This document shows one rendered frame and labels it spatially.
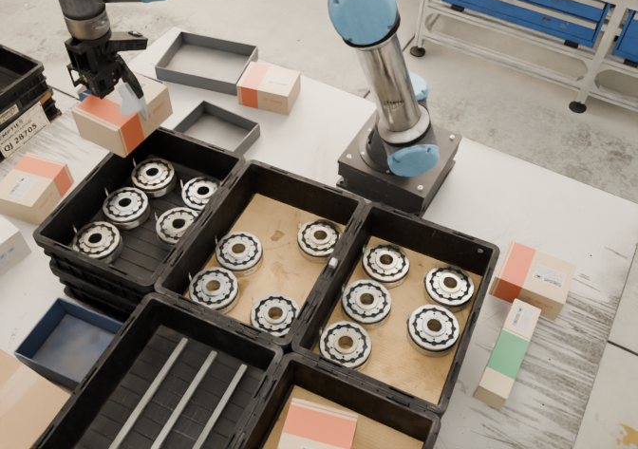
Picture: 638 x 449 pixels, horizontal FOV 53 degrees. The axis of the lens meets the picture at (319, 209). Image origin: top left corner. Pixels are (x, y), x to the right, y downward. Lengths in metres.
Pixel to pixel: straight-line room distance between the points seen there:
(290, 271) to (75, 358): 0.51
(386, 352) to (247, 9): 2.66
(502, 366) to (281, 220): 0.58
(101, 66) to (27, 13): 2.64
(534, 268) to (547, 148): 1.51
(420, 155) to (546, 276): 0.41
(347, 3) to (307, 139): 0.78
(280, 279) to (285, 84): 0.73
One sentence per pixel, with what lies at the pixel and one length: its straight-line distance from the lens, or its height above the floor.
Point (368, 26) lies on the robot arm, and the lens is 1.16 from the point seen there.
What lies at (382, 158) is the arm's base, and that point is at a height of 0.83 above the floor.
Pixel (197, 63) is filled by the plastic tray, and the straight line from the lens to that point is 2.14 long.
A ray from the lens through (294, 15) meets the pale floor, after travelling 3.61.
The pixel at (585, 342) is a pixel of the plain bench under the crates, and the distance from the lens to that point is 1.59.
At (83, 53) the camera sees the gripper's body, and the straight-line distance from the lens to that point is 1.27.
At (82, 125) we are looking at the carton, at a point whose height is 1.09.
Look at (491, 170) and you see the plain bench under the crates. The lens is 1.84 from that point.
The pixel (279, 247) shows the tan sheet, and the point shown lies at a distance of 1.44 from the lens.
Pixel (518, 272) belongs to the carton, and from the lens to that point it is 1.54.
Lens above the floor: 1.99
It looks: 50 degrees down
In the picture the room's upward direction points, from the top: 2 degrees clockwise
